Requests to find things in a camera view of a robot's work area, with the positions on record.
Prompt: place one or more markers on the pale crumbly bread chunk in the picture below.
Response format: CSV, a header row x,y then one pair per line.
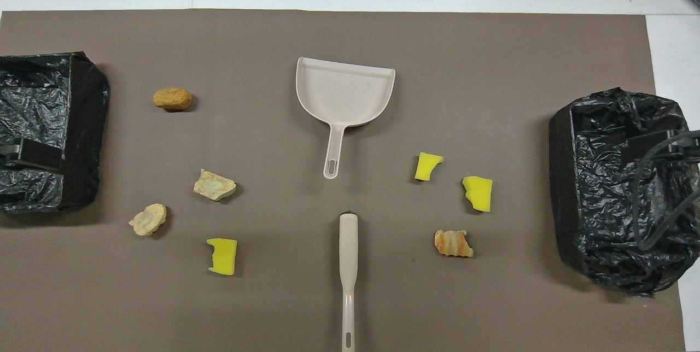
x,y
147,220

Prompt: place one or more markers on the orange-brown bread roll piece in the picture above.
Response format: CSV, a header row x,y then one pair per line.
x,y
172,99

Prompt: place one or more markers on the pale blocky bread chunk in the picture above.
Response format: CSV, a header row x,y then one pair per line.
x,y
213,185

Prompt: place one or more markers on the yellow sponge with green pad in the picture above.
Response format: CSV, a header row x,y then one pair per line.
x,y
223,258

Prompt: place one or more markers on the orange striped ridged piece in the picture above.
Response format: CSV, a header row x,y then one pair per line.
x,y
453,244

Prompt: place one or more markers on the small yellow sponge piece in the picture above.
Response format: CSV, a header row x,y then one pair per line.
x,y
426,166

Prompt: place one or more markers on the beige plastic dustpan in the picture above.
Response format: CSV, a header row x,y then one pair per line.
x,y
342,95

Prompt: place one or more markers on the beige hand brush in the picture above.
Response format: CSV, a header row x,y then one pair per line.
x,y
348,253

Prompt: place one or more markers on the black bag lined bin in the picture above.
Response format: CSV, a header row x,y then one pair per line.
x,y
82,122
601,177

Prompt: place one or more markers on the brown paper table mat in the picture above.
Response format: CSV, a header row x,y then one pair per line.
x,y
273,297

